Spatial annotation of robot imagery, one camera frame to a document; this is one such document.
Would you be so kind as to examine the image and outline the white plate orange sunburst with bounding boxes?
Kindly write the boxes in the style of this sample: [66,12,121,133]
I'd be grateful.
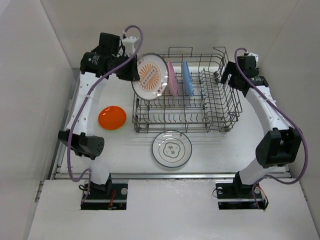
[131,53,169,101]

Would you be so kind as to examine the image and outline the pink plate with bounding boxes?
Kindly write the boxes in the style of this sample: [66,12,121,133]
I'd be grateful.
[168,61,178,97]

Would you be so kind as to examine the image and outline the blue plate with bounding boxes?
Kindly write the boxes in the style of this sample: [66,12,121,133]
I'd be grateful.
[181,61,194,97]

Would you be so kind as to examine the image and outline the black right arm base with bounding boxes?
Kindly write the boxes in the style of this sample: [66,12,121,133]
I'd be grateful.
[212,182,269,210]

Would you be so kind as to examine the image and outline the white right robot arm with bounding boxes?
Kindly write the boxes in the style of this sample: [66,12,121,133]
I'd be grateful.
[220,53,302,197]

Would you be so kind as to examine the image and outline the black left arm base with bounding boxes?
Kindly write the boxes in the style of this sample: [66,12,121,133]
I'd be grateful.
[78,182,128,211]

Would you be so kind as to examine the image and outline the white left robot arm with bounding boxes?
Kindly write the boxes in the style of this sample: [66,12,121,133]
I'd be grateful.
[58,32,144,199]

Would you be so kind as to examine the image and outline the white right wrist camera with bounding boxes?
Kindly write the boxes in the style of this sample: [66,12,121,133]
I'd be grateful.
[244,51,259,63]

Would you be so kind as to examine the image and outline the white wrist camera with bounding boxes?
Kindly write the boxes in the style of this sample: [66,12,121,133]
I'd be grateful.
[122,36,140,57]
[244,51,259,63]

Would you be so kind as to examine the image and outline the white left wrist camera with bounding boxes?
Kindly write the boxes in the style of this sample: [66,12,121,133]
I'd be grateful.
[122,36,140,57]

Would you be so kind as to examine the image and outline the grey wire dish rack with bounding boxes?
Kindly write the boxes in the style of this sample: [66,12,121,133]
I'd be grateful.
[132,46,243,134]

